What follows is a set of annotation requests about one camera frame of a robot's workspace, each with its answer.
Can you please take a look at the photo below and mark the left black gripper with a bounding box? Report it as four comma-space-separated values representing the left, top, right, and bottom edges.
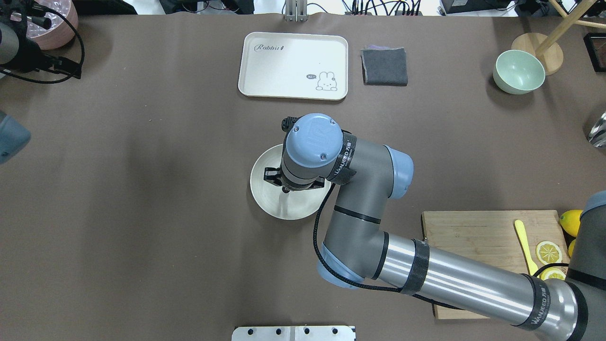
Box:
19, 38, 81, 79

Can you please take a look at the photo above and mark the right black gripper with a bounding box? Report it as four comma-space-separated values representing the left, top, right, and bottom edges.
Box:
263, 168, 303, 193

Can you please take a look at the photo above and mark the beige round plate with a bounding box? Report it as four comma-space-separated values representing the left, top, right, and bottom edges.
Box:
250, 144, 331, 220

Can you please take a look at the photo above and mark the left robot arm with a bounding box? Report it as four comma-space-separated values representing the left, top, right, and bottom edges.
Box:
0, 0, 85, 102

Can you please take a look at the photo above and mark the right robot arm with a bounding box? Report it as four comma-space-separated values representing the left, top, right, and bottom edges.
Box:
264, 114, 605, 341

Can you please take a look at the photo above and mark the cream rabbit tray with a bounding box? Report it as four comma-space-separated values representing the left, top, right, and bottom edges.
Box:
238, 32, 349, 101

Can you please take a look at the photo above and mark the pink bowl with ice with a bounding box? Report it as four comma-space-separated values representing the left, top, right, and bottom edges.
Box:
27, 0, 79, 50

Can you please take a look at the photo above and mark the folded grey cloth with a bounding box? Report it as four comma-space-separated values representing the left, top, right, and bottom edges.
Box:
361, 45, 409, 87

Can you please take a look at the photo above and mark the bamboo cutting board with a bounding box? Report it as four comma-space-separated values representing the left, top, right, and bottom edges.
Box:
421, 210, 586, 320

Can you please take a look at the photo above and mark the mint green bowl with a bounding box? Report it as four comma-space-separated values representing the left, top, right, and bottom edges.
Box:
492, 50, 547, 95

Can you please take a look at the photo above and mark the yellow plastic knife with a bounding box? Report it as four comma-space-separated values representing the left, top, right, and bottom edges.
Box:
514, 219, 539, 276

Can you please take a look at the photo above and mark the lemon slice upper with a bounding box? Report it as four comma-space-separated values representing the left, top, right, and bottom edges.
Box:
536, 241, 563, 265

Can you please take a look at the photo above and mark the lemon slice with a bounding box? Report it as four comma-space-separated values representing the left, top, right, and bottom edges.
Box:
539, 267, 566, 280
536, 241, 563, 265

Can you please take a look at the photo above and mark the lemon slice lower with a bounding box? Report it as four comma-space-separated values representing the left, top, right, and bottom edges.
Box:
539, 267, 566, 280

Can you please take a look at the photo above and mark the whole yellow lemon upper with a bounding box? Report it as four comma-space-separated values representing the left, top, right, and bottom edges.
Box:
559, 209, 583, 238

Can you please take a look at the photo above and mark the whole yellow lemon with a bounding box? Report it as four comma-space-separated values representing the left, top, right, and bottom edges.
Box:
559, 209, 583, 238
567, 239, 576, 259

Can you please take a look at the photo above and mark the wooden cup rack stand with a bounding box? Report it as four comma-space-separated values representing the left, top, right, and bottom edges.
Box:
511, 0, 605, 76

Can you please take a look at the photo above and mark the whole yellow lemon lower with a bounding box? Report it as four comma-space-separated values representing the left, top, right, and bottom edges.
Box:
567, 239, 576, 259

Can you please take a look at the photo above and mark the clear textured glass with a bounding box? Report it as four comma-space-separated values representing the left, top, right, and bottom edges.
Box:
587, 111, 606, 148

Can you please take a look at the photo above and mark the black handled metal tool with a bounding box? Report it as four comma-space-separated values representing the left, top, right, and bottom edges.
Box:
28, 15, 52, 30

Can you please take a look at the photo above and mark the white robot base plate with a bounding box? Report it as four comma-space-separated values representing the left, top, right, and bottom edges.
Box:
231, 324, 357, 341

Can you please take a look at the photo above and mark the aluminium frame post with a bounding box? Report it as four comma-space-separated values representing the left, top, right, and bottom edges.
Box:
284, 0, 309, 22

